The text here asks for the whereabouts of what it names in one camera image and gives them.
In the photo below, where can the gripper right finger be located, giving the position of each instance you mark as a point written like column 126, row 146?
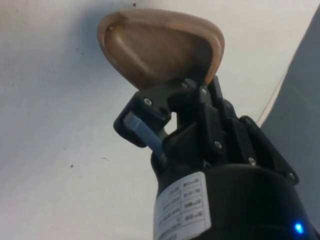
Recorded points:
column 250, row 140

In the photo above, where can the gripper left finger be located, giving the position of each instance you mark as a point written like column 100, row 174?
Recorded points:
column 155, row 97

